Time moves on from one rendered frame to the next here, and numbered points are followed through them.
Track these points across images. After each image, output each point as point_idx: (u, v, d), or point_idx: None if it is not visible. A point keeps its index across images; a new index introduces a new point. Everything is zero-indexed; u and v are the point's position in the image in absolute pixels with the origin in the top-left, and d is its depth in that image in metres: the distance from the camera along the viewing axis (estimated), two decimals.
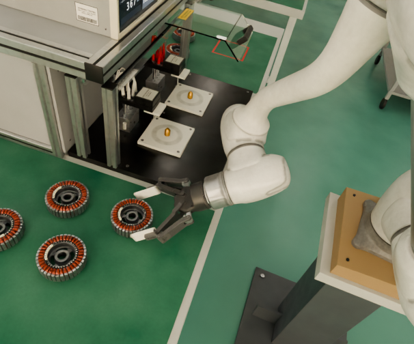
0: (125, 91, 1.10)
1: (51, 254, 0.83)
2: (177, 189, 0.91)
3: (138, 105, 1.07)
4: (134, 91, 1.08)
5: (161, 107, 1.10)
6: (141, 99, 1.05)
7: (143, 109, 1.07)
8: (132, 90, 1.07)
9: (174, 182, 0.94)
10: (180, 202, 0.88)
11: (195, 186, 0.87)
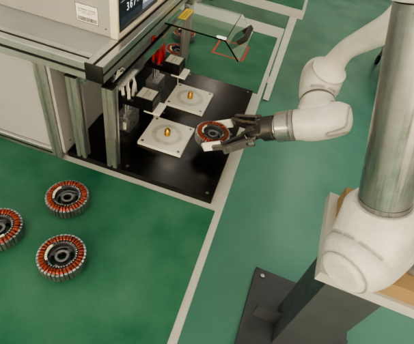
0: (125, 91, 1.10)
1: (51, 254, 0.83)
2: (250, 120, 1.07)
3: (138, 105, 1.07)
4: (134, 91, 1.08)
5: (161, 107, 1.10)
6: (141, 99, 1.05)
7: (143, 109, 1.07)
8: (132, 90, 1.07)
9: (248, 117, 1.10)
10: (250, 127, 1.03)
11: (266, 117, 1.01)
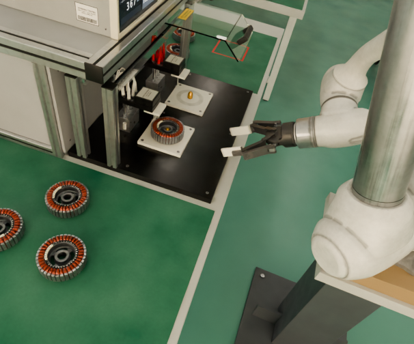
0: (125, 91, 1.10)
1: (51, 254, 0.83)
2: (270, 127, 1.06)
3: (138, 105, 1.07)
4: (134, 91, 1.08)
5: (161, 107, 1.10)
6: (141, 99, 1.05)
7: (143, 109, 1.07)
8: (132, 90, 1.07)
9: (267, 123, 1.09)
10: (270, 134, 1.02)
11: (287, 123, 1.00)
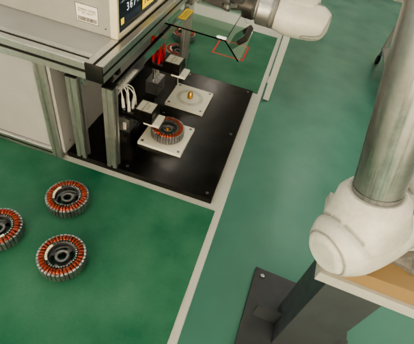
0: (125, 103, 1.14)
1: (51, 254, 0.83)
2: None
3: (138, 117, 1.11)
4: (134, 104, 1.11)
5: (160, 119, 1.14)
6: (141, 112, 1.09)
7: (143, 121, 1.11)
8: (132, 103, 1.11)
9: None
10: None
11: None
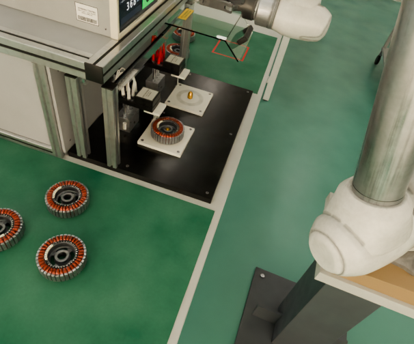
0: (125, 91, 1.10)
1: (51, 254, 0.83)
2: None
3: (138, 105, 1.07)
4: (134, 91, 1.08)
5: (161, 107, 1.10)
6: (141, 99, 1.05)
7: (143, 109, 1.07)
8: (132, 90, 1.07)
9: None
10: None
11: None
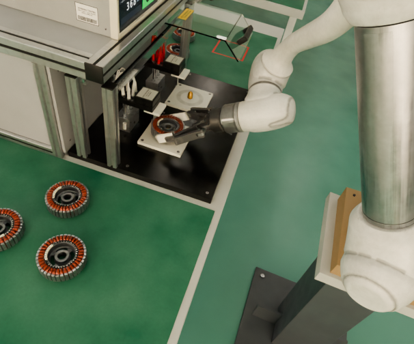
0: (125, 91, 1.10)
1: (51, 254, 0.83)
2: (202, 112, 1.10)
3: (138, 105, 1.07)
4: (134, 91, 1.08)
5: (161, 107, 1.10)
6: (141, 99, 1.05)
7: (143, 109, 1.07)
8: (132, 90, 1.07)
9: (202, 110, 1.13)
10: (201, 119, 1.06)
11: (215, 109, 1.04)
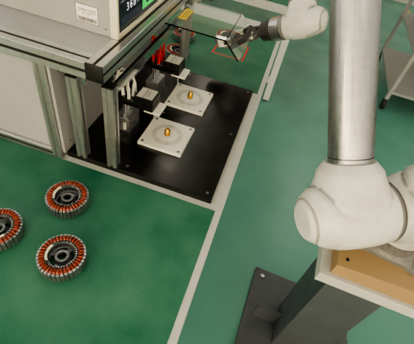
0: (125, 91, 1.10)
1: (51, 254, 0.83)
2: (256, 26, 1.40)
3: (138, 105, 1.07)
4: (134, 91, 1.08)
5: (161, 107, 1.10)
6: (141, 99, 1.05)
7: (143, 109, 1.07)
8: (132, 90, 1.07)
9: (257, 26, 1.43)
10: (253, 29, 1.36)
11: (266, 20, 1.34)
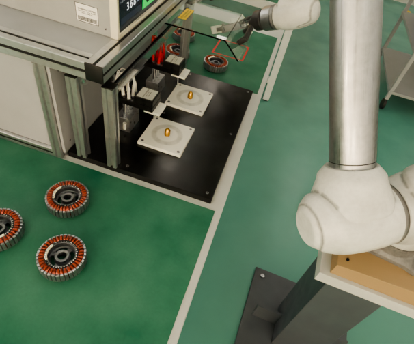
0: (125, 91, 1.10)
1: (51, 254, 0.83)
2: None
3: (138, 105, 1.07)
4: (134, 91, 1.08)
5: (161, 107, 1.10)
6: (141, 99, 1.05)
7: (143, 109, 1.07)
8: (132, 90, 1.07)
9: None
10: (246, 17, 1.34)
11: (259, 9, 1.31)
